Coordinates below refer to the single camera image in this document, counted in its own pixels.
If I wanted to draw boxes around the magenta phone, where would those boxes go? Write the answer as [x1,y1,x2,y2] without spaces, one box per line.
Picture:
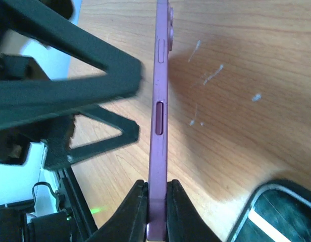
[146,1,173,241]

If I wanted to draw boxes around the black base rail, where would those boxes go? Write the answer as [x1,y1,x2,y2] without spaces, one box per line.
[55,167,97,241]

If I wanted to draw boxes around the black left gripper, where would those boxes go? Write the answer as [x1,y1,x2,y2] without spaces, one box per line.
[0,54,75,165]

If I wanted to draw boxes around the silver phone black screen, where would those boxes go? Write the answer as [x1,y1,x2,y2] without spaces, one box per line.
[227,179,311,241]

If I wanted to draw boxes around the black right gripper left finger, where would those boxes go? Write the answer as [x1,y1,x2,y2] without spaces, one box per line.
[87,179,148,242]

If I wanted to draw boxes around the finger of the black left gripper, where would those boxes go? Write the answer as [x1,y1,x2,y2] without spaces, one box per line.
[0,1,142,130]
[44,104,140,170]

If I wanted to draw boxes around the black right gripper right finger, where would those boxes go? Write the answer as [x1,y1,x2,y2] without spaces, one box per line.
[166,179,220,242]

